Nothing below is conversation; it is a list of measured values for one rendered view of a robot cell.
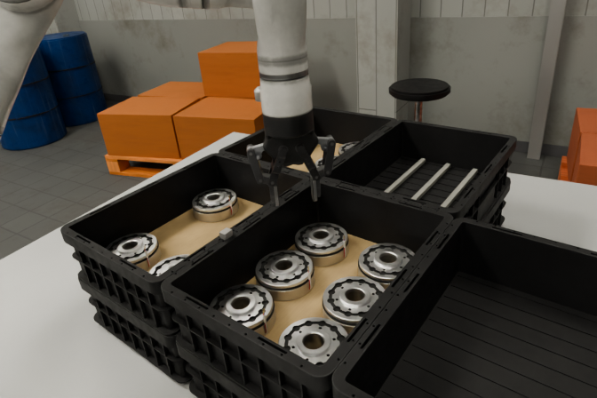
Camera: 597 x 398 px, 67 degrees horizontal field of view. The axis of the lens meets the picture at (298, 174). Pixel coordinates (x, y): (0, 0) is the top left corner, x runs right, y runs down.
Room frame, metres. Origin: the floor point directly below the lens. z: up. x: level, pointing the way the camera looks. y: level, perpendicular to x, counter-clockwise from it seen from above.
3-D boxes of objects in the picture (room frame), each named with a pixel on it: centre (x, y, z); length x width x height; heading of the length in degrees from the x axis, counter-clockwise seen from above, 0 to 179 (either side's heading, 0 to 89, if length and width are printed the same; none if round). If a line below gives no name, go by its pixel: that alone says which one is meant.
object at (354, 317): (0.54, -0.07, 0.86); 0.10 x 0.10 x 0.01
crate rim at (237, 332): (0.59, -0.02, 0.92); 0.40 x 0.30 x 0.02; 140
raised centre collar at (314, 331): (0.46, 0.00, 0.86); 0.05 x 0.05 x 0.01
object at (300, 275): (0.63, 0.04, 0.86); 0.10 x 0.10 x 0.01
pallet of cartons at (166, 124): (3.24, 0.64, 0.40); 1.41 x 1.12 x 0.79; 57
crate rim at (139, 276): (0.78, 0.21, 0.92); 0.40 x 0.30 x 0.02; 140
